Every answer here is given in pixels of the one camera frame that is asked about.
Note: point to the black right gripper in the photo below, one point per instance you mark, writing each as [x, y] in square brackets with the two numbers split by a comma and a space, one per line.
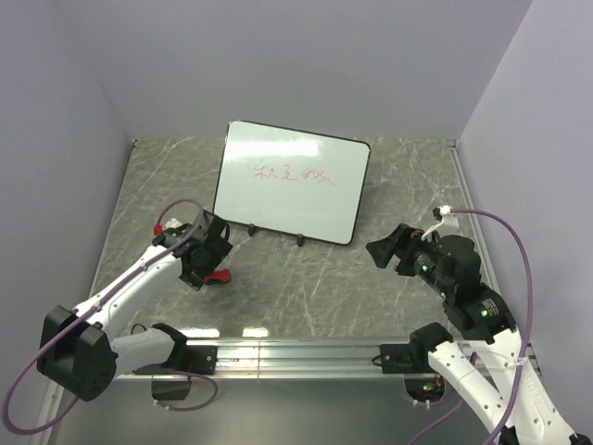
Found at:
[403, 240]

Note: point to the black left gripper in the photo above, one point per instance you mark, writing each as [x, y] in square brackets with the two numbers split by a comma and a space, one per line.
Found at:
[218, 251]

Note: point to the red whiteboard eraser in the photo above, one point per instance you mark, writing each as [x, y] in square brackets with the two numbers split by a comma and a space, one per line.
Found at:
[218, 277]

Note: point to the white whiteboard with black frame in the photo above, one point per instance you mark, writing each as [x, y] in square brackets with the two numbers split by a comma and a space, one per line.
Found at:
[291, 182]

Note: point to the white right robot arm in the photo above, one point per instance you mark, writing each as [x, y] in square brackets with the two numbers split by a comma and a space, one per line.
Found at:
[508, 397]

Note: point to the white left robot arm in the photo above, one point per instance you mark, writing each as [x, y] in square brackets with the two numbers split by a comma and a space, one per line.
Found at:
[82, 349]

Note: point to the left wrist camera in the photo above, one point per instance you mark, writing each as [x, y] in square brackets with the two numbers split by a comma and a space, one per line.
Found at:
[171, 233]

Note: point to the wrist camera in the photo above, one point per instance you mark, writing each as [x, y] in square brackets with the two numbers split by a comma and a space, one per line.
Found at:
[171, 233]
[446, 223]

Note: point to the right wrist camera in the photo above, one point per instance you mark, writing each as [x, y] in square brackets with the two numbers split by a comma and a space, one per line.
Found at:
[446, 223]

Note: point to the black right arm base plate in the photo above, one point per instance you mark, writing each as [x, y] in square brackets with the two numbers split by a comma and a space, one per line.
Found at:
[399, 358]

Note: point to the aluminium side rail right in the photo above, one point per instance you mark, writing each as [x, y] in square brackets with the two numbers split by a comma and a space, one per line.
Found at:
[475, 217]

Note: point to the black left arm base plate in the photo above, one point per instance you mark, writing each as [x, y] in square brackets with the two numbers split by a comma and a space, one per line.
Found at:
[194, 359]

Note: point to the aluminium mounting rail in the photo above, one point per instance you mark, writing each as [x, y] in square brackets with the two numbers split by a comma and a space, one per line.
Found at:
[260, 358]

